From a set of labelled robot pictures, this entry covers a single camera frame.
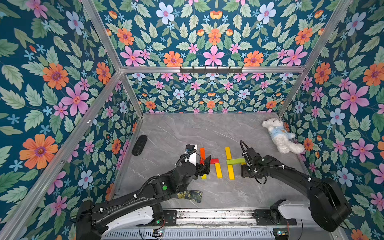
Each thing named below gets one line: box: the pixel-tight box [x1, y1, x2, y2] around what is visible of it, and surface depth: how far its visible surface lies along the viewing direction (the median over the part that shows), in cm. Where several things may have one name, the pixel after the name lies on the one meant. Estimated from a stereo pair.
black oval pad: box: [131, 134, 148, 156], surface depth 100 cm
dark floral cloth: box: [177, 189, 203, 203], surface depth 80 cm
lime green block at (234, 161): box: [226, 158, 238, 165], surface depth 94 cm
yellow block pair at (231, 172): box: [227, 164, 236, 180], surface depth 90 cm
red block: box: [210, 158, 220, 165], surface depth 95 cm
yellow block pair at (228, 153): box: [224, 147, 232, 160], surface depth 98 cm
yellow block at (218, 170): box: [214, 163, 223, 179], surface depth 90 cm
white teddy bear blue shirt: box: [262, 118, 305, 154], surface depth 99 cm
